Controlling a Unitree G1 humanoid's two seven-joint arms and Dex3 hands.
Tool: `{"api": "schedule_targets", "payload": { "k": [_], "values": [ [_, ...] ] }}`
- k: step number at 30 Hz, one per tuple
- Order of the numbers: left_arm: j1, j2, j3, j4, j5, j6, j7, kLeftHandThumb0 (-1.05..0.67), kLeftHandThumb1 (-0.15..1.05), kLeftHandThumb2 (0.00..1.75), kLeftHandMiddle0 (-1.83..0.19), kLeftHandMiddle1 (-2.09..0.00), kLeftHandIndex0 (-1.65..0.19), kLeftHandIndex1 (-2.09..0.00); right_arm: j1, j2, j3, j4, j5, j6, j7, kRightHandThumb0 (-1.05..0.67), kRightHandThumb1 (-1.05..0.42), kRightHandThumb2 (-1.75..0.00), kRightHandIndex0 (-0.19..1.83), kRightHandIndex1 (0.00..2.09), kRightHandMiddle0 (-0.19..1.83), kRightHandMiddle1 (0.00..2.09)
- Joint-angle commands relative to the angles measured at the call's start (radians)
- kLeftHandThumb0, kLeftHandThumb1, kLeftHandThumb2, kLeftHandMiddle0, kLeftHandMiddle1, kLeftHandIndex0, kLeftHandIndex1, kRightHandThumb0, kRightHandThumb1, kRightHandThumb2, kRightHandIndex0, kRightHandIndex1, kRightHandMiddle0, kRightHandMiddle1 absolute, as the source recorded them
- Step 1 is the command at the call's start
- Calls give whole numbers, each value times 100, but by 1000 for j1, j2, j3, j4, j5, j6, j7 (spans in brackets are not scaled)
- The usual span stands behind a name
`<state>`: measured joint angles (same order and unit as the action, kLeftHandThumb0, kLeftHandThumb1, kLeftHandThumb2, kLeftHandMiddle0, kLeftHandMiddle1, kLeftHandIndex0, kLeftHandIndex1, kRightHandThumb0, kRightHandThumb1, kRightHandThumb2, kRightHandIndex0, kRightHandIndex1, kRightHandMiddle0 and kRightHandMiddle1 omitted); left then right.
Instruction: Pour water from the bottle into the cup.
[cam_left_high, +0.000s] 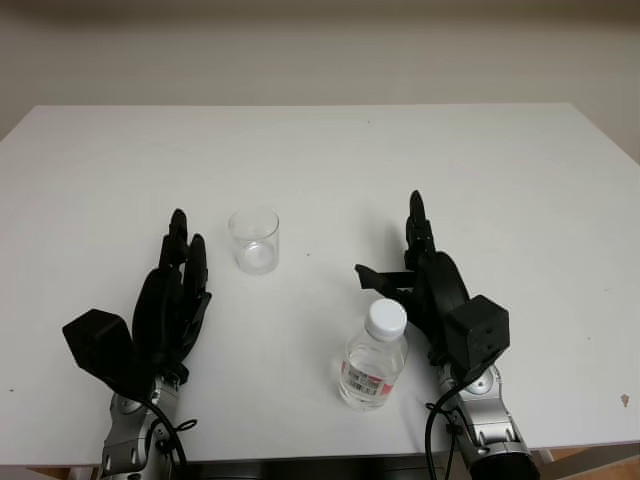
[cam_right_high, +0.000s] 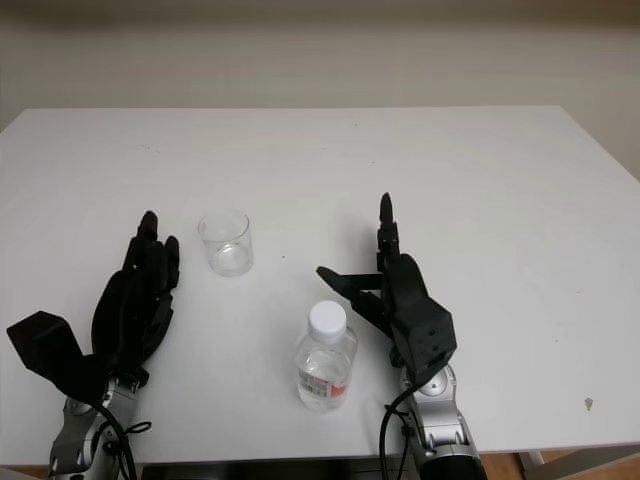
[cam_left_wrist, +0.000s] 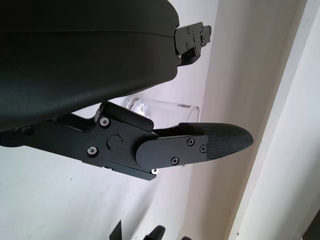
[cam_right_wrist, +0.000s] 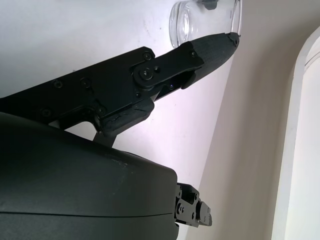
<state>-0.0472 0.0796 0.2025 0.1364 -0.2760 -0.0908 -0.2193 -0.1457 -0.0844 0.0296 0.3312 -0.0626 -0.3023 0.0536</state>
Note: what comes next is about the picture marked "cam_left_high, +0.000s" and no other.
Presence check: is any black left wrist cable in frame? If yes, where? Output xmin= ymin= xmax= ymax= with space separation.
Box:
xmin=133 ymin=393 xmax=199 ymax=480

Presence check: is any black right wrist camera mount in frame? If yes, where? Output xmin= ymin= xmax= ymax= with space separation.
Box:
xmin=442 ymin=294 xmax=512 ymax=377

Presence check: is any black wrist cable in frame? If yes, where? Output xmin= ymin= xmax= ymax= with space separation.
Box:
xmin=423 ymin=349 xmax=502 ymax=480
xmin=133 ymin=393 xmax=199 ymax=480

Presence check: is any clear plastic water bottle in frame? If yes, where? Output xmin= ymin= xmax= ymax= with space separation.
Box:
xmin=338 ymin=298 xmax=410 ymax=412

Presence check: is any clear glass cup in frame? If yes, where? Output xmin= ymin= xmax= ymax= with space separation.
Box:
xmin=228 ymin=206 xmax=280 ymax=275

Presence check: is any dark robot torso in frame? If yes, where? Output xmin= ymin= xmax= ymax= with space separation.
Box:
xmin=169 ymin=457 xmax=471 ymax=480

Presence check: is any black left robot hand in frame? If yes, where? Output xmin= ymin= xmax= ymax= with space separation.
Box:
xmin=130 ymin=207 xmax=214 ymax=386

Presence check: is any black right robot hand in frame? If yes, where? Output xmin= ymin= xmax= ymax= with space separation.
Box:
xmin=353 ymin=189 xmax=474 ymax=369

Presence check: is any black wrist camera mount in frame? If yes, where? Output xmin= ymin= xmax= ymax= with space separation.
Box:
xmin=61 ymin=308 xmax=152 ymax=402
xmin=442 ymin=294 xmax=512 ymax=377

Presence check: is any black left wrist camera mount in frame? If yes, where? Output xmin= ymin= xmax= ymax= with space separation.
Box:
xmin=61 ymin=308 xmax=152 ymax=402

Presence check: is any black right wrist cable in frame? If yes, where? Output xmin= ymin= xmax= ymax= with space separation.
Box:
xmin=423 ymin=349 xmax=502 ymax=480

